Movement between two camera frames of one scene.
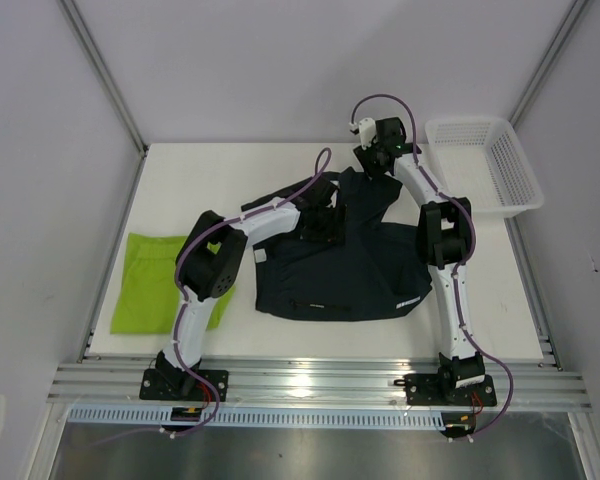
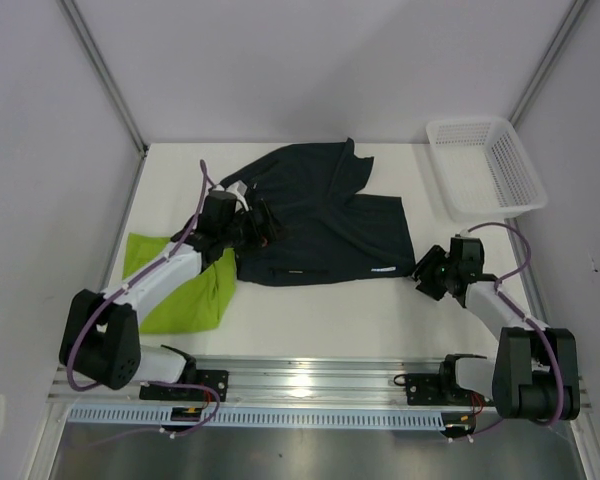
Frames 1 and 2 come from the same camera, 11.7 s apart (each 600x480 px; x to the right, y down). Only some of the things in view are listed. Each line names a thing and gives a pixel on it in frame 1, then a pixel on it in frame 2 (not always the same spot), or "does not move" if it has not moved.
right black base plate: (460, 390) does not move
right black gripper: (364, 159) to (435, 256)
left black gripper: (335, 233) to (265, 232)
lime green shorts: (148, 295) does not move
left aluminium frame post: (106, 74) does not move
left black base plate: (192, 389) does not move
